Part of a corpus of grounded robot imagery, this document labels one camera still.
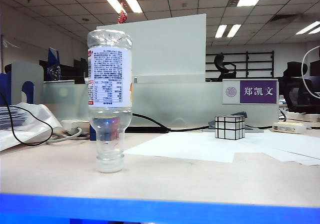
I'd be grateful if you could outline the clear plastic bottle with label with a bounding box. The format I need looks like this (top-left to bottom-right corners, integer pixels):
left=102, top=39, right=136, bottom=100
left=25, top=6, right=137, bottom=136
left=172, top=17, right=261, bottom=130
left=86, top=29, right=133, bottom=174

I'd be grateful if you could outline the frosted glass desk partition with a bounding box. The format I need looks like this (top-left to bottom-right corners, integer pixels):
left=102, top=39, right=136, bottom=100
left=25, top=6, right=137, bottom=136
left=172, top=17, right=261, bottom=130
left=42, top=80, right=280, bottom=128

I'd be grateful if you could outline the white paper sheet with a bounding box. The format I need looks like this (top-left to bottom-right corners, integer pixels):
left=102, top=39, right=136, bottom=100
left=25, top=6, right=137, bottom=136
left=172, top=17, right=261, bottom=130
left=232, top=129, right=320, bottom=166
left=123, top=131, right=236, bottom=164

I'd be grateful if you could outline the white board panel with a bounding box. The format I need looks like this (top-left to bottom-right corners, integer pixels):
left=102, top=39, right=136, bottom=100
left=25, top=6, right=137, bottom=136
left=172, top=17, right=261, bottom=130
left=96, top=13, right=207, bottom=84

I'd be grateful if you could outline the black high-back office chair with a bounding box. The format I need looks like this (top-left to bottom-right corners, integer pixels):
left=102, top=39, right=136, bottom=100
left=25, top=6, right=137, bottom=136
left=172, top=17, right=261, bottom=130
left=213, top=54, right=237, bottom=82

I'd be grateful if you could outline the silver mirror cube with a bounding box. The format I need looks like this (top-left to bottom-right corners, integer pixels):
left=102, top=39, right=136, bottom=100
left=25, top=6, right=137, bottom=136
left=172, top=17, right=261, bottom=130
left=214, top=114, right=246, bottom=141

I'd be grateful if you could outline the colourful Rubik's cube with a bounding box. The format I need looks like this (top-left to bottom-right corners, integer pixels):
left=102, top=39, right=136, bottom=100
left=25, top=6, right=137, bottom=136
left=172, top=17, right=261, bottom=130
left=89, top=116, right=121, bottom=142

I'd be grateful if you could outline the white power strip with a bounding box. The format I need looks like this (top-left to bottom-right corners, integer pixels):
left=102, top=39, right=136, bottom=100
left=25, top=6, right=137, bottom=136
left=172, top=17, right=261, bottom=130
left=60, top=119, right=91, bottom=135

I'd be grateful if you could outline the red hanging ornament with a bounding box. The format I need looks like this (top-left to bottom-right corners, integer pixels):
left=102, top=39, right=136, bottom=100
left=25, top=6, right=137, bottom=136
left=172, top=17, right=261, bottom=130
left=117, top=3, right=127, bottom=24

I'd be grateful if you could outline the purple and white name plate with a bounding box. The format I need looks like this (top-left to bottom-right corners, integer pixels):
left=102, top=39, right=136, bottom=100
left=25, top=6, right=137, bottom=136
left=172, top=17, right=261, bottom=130
left=221, top=78, right=280, bottom=105

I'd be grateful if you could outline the blue edge strip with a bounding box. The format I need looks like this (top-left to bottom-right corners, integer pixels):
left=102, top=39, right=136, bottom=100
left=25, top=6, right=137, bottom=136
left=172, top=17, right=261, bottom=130
left=0, top=193, right=320, bottom=224

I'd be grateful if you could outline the black shelf rack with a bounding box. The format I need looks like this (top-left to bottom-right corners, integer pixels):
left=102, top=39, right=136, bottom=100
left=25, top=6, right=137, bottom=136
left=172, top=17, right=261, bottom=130
left=206, top=50, right=275, bottom=79

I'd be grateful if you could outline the blue crystal trophy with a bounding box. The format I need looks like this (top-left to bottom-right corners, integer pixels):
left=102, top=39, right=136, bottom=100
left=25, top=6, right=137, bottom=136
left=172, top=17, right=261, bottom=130
left=46, top=47, right=62, bottom=81

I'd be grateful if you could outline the white plastic bag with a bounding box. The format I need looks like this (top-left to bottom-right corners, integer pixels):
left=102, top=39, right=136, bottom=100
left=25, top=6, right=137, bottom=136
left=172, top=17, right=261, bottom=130
left=0, top=102, right=65, bottom=152

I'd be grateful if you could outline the small white labelled box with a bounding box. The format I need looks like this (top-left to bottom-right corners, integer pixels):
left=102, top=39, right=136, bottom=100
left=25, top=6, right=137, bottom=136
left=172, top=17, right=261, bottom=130
left=272, top=121, right=307, bottom=134

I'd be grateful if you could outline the grey and blue file holder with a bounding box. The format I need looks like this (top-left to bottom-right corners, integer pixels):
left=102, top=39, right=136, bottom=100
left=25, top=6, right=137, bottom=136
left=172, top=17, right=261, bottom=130
left=0, top=60, right=45, bottom=106

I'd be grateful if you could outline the black mesh office chair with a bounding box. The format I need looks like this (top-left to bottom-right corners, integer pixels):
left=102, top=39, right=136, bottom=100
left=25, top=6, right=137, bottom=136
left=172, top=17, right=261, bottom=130
left=278, top=61, right=320, bottom=114

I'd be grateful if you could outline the stack of printed papers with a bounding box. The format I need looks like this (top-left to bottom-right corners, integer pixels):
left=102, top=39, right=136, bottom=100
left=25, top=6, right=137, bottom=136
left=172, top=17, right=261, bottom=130
left=0, top=106, right=29, bottom=130

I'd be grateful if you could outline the thick black cable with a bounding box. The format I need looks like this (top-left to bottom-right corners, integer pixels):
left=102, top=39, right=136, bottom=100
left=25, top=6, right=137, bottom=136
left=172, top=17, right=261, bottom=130
left=131, top=112, right=216, bottom=133

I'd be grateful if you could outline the white power strip cable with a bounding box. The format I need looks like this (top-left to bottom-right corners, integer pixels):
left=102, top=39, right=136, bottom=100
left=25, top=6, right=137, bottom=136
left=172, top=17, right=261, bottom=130
left=46, top=126, right=90, bottom=145

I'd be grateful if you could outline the thin black cable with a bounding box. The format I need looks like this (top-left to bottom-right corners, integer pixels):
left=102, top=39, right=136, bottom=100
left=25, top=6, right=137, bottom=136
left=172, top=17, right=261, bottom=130
left=0, top=91, right=54, bottom=147

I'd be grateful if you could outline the white cable loop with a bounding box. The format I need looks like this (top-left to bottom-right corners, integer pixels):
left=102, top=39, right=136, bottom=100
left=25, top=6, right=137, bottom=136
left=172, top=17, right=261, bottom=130
left=300, top=45, right=320, bottom=97

